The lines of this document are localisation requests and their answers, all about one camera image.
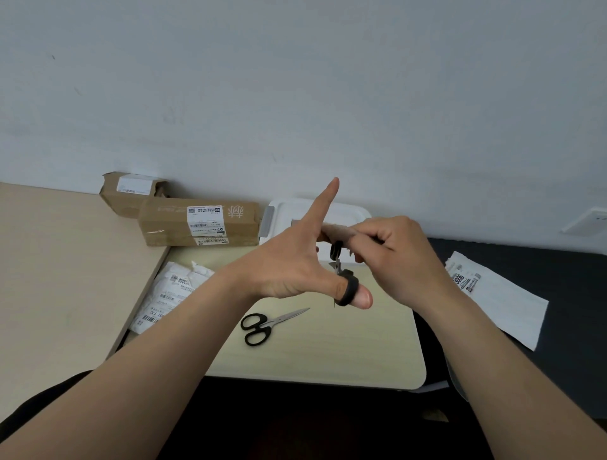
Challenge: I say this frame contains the person's right hand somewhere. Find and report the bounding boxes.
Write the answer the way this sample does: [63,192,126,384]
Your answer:
[347,215,457,313]

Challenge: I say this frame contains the person's left hand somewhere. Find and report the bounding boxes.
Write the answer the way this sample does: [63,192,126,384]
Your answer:
[222,178,374,312]

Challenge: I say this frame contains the small black-handled scissors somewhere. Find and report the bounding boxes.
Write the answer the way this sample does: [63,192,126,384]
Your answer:
[328,240,360,309]

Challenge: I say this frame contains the person's left forearm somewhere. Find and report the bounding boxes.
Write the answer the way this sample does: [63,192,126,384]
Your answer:
[0,269,261,460]

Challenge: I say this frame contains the person's right forearm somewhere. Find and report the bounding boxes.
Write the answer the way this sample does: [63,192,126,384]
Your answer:
[412,283,607,460]

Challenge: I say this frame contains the white plastic container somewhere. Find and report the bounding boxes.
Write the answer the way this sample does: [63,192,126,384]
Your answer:
[259,197,373,262]

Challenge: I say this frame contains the flat white shipping bag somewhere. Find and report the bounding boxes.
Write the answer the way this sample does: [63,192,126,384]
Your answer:
[444,251,550,352]

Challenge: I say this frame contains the crumpled white shipping bag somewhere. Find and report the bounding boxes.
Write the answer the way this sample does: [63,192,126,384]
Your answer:
[128,260,215,336]

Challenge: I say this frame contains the long brown cardboard box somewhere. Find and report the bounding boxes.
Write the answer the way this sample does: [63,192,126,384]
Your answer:
[138,197,262,247]

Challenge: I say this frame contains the small brown cardboard box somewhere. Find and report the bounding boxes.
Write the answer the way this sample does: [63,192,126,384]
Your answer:
[99,172,170,219]

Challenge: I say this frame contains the white wall outlet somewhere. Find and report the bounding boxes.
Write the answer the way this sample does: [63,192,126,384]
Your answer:
[559,207,607,238]

